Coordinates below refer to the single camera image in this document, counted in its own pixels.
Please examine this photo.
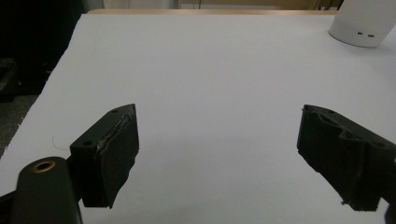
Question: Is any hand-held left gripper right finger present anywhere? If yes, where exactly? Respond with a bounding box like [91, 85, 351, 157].
[296, 104, 396, 213]

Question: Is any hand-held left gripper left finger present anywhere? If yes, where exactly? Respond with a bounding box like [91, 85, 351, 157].
[68, 103, 140, 209]

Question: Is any white cylindrical container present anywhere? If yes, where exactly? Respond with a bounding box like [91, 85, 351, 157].
[328, 0, 396, 49]

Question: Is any white paper table cover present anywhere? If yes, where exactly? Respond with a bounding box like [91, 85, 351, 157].
[0, 13, 396, 224]

